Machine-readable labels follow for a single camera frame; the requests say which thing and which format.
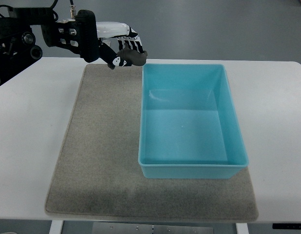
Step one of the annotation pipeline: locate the blue plastic box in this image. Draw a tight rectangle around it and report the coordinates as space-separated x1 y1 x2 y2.
138 64 248 179

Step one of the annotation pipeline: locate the metal table crossbar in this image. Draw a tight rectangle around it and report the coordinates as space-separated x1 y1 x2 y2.
92 222 214 234

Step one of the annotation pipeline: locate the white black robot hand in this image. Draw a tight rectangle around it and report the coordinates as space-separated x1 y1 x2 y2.
96 21 145 70

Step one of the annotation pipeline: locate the white table leg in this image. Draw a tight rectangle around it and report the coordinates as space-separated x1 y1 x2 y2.
49 220 64 234
236 223 249 234

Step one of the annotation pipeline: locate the white right table leg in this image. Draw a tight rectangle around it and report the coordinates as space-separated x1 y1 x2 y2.
236 223 249 234

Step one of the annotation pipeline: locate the brown toy hippo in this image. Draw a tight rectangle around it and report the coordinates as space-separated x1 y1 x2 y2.
117 47 148 66

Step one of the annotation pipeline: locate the grey felt mat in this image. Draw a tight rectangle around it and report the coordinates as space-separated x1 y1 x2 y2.
45 65 258 222

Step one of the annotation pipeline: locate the white left table leg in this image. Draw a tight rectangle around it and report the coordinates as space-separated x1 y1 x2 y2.
49 220 64 234

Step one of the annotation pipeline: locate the black table control panel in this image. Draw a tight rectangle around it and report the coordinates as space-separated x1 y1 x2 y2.
272 223 301 230

